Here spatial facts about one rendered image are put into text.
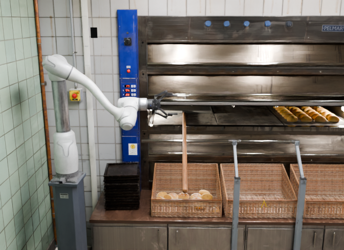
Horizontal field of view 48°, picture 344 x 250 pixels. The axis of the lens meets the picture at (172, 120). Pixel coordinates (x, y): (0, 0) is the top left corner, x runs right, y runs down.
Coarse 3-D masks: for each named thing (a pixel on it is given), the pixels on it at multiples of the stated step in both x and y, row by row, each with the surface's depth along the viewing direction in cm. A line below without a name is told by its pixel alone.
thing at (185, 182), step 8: (184, 120) 344; (184, 128) 320; (184, 136) 298; (184, 144) 279; (184, 152) 264; (184, 160) 249; (184, 168) 236; (184, 176) 224; (184, 184) 213; (184, 192) 209
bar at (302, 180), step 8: (232, 144) 300; (296, 144) 299; (296, 152) 298; (304, 184) 284; (304, 192) 285; (304, 200) 287; (232, 216) 295; (296, 216) 293; (232, 224) 295; (296, 224) 293; (232, 232) 295; (296, 232) 294; (232, 240) 297; (296, 240) 296; (232, 248) 299; (296, 248) 297
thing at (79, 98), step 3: (69, 90) 324; (72, 90) 324; (75, 90) 324; (78, 90) 324; (81, 90) 327; (69, 93) 325; (72, 93) 324; (75, 93) 324; (81, 93) 327; (69, 96) 325; (78, 96) 325; (81, 96) 327; (72, 99) 326; (75, 99) 326; (78, 99) 326; (81, 99) 328
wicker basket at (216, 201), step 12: (156, 168) 343; (180, 168) 342; (192, 168) 342; (204, 168) 342; (216, 168) 341; (156, 180) 342; (168, 180) 343; (180, 180) 342; (192, 180) 342; (204, 180) 341; (216, 180) 341; (156, 192) 342; (168, 192) 342; (192, 192) 341; (216, 192) 339; (156, 204) 302; (168, 204) 302; (180, 204) 302; (192, 204) 301; (204, 204) 301; (216, 204) 301; (156, 216) 304; (168, 216) 304; (180, 216) 304; (192, 216) 304; (204, 216) 304; (216, 216) 303
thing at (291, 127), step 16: (160, 128) 338; (176, 128) 338; (192, 128) 337; (208, 128) 337; (224, 128) 337; (240, 128) 336; (256, 128) 336; (272, 128) 336; (288, 128) 335; (304, 128) 335; (320, 128) 335; (336, 128) 334
